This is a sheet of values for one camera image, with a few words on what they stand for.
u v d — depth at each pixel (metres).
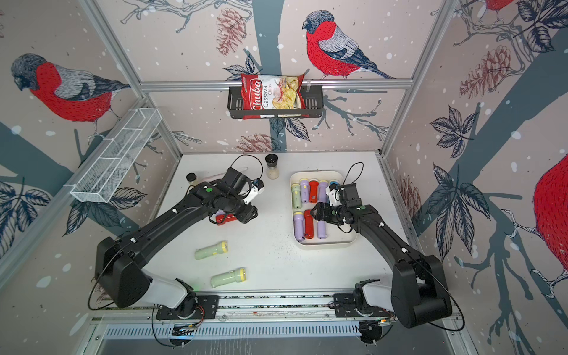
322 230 0.90
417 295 0.40
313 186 1.04
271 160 1.04
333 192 0.79
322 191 1.00
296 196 0.98
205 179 1.10
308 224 0.92
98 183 0.71
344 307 0.73
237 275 0.78
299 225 0.90
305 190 1.00
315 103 0.95
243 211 0.70
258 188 0.73
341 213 0.66
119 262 0.40
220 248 0.84
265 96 0.88
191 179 1.00
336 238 0.88
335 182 1.04
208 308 0.73
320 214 0.77
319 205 0.77
